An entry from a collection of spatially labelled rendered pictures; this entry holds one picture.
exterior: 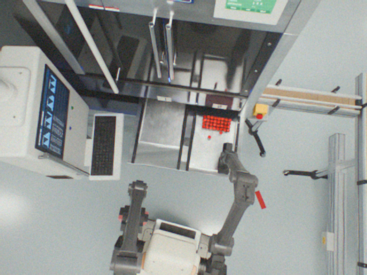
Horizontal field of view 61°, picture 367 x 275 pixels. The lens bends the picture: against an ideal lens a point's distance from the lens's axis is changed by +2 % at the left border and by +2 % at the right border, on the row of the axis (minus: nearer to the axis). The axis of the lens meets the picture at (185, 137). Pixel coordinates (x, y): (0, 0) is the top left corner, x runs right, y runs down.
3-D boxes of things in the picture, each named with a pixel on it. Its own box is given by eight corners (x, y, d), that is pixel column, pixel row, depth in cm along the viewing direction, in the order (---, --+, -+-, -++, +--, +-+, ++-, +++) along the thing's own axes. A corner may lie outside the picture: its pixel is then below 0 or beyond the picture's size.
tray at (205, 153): (196, 115, 200) (197, 113, 196) (236, 121, 199) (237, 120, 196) (188, 167, 191) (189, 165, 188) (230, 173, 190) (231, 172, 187)
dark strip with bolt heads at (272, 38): (233, 107, 189) (269, 30, 112) (240, 109, 188) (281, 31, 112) (233, 109, 188) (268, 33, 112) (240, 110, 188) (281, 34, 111)
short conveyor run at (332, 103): (246, 106, 206) (252, 97, 190) (249, 85, 210) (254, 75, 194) (352, 121, 204) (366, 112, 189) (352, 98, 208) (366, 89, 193)
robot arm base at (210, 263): (200, 274, 145) (226, 281, 144) (205, 260, 142) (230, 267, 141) (202, 260, 153) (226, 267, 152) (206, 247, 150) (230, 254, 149)
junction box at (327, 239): (321, 231, 223) (327, 231, 214) (328, 232, 223) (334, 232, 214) (320, 248, 220) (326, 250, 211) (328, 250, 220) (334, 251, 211)
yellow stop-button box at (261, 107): (253, 104, 194) (256, 100, 187) (265, 106, 193) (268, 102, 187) (252, 116, 192) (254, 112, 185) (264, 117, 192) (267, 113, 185)
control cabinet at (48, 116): (62, 105, 209) (-9, 39, 133) (90, 106, 209) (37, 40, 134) (53, 180, 196) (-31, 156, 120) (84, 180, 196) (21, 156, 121)
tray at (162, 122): (148, 93, 204) (147, 90, 200) (187, 98, 203) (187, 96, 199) (139, 142, 195) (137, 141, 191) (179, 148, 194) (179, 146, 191)
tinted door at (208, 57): (170, 83, 170) (164, 14, 113) (248, 94, 168) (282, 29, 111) (170, 85, 169) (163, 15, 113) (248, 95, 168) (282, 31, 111)
